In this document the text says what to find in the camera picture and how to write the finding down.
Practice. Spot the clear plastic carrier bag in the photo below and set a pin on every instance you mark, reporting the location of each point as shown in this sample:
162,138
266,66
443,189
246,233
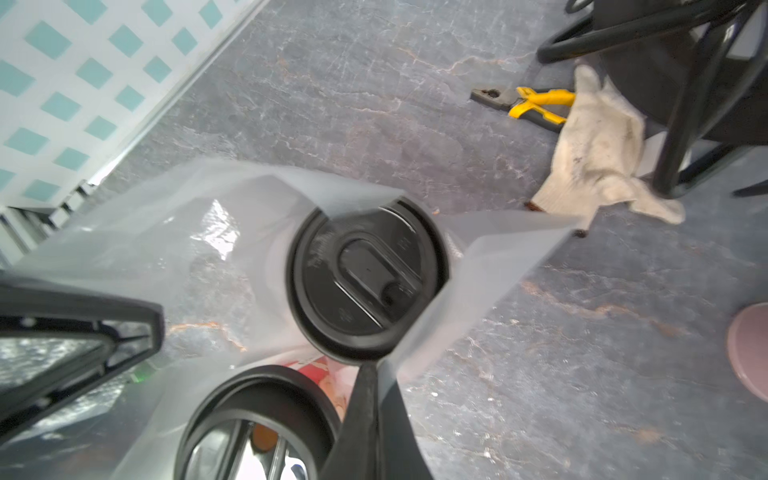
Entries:
209,242

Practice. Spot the red milk tea cup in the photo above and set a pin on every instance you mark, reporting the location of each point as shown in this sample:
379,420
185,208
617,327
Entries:
269,422
356,284

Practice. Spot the black cable reel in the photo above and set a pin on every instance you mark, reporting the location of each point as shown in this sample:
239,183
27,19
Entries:
697,67

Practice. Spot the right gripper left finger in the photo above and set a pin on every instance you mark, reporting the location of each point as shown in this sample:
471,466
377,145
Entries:
59,343

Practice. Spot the yellow handled pliers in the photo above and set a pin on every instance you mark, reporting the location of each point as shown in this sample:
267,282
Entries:
527,104

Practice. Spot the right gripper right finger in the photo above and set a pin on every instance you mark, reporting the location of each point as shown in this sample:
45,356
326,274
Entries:
376,440

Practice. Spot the pink straw holder cup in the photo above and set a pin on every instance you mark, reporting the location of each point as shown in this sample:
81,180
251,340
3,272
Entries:
747,348

